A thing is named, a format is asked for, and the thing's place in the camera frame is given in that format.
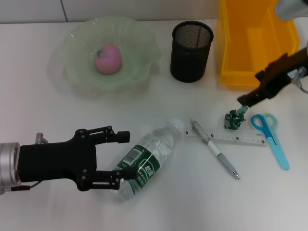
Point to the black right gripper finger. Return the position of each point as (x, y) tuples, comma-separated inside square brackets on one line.
[(257, 100), (263, 86)]

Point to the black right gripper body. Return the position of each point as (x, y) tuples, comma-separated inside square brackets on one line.
[(286, 69)]

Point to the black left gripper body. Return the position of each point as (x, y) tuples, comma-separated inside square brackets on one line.
[(55, 161)]

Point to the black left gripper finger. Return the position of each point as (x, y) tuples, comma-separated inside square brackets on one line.
[(106, 179), (122, 136)]

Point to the clear green-label water bottle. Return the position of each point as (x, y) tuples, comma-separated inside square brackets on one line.
[(156, 144)]

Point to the blue teal scissors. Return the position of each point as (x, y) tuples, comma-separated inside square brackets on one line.
[(276, 149)]

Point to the clear plastic ruler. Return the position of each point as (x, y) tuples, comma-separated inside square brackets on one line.
[(231, 136)]

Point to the white grey ballpoint pen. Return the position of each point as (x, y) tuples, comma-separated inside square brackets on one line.
[(223, 161)]

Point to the black mesh pen holder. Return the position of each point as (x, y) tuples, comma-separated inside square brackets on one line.
[(190, 62)]

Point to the pink toy peach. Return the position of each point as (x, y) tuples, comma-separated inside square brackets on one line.
[(108, 60)]

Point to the translucent green fruit plate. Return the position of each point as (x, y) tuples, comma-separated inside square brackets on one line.
[(72, 60)]

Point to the yellow plastic bin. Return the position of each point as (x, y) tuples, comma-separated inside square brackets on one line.
[(240, 48)]

